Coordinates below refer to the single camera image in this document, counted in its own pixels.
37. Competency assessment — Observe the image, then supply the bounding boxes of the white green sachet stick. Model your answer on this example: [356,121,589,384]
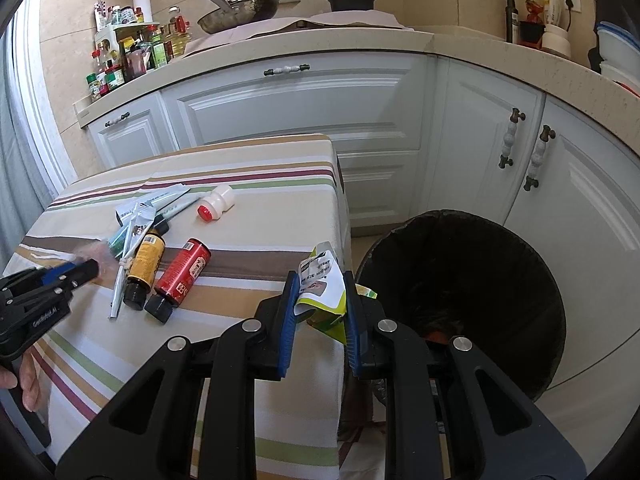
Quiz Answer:
[106,185,200,260]

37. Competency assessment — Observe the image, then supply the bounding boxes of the green white snack packet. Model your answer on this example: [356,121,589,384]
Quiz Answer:
[294,242,369,350]

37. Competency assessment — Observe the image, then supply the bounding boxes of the black trash bin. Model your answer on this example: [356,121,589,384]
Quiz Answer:
[356,209,566,400]

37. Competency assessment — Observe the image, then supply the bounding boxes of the person's left hand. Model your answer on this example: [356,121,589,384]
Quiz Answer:
[0,348,41,413]

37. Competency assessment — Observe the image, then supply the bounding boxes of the yellow labelled dark bottle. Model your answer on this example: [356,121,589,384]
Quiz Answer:
[124,229,165,311]

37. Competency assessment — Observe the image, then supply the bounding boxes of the red labelled dark bottle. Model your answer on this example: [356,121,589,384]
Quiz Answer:
[144,238,212,324]

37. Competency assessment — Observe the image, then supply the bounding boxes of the white toothpaste tube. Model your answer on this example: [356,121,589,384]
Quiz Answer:
[115,183,191,226]

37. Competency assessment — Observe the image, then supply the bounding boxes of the striped tablecloth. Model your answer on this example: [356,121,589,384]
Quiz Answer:
[1,134,350,479]

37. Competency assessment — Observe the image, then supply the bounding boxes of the white bottle red cap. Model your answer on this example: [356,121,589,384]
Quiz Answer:
[196,184,235,222]

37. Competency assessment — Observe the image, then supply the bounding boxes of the condiment bottle rack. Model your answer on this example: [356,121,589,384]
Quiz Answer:
[86,0,191,103]

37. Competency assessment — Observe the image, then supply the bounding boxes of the steel wok pan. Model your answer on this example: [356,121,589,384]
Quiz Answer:
[198,0,280,35]

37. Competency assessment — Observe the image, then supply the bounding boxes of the beige stove cover cloth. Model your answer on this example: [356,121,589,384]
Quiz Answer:
[184,10,406,56]

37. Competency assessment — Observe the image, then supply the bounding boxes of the red container on counter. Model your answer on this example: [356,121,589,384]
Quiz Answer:
[518,0,546,50]

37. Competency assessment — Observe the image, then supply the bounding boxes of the black cast iron pot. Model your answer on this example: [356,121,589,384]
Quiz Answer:
[326,0,376,12]

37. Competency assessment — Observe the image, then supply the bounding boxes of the dark olive oil bottle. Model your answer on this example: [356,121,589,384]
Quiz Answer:
[506,0,518,44]

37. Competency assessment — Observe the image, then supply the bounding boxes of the white blender jar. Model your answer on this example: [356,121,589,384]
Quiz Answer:
[541,0,572,58]

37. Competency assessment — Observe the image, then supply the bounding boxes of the white stacked bowls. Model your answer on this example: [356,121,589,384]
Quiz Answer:
[597,22,639,94]

